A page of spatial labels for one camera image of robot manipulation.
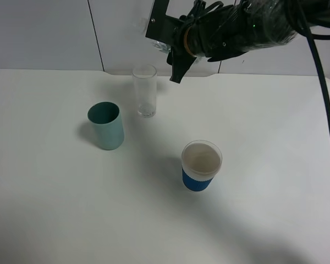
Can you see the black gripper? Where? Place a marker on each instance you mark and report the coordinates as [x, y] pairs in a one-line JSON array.
[[210, 32]]

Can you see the clear green-label water bottle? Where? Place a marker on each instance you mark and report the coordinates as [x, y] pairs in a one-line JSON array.
[[140, 26]]

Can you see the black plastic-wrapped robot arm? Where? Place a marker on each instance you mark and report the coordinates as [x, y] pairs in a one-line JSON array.
[[275, 23]]

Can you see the teal green plastic cup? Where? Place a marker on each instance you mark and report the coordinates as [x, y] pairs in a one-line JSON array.
[[106, 121]]

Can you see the white cup with blue sleeve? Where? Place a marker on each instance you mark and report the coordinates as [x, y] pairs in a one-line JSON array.
[[201, 160]]

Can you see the tall clear glass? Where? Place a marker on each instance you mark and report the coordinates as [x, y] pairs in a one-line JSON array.
[[145, 83]]

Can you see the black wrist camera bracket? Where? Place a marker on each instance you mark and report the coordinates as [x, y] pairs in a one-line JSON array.
[[162, 27]]

